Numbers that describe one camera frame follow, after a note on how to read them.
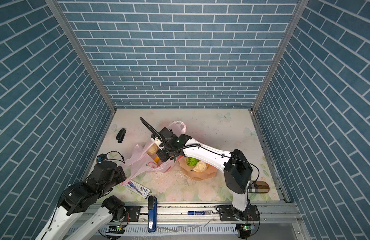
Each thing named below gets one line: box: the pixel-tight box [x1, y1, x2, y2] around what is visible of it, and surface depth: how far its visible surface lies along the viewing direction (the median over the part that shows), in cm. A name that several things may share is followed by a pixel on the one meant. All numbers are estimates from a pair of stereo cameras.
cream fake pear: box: [190, 160, 208, 172], surface depth 87 cm
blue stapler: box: [148, 195, 158, 233], surface depth 73 cm
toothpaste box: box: [123, 180, 152, 200], surface depth 82 cm
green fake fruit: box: [186, 157, 199, 167], surface depth 88 cm
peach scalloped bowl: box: [179, 156, 218, 181], surface depth 88 cm
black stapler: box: [116, 128, 127, 143], surface depth 104 cm
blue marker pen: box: [187, 210, 214, 216], surface depth 75 cm
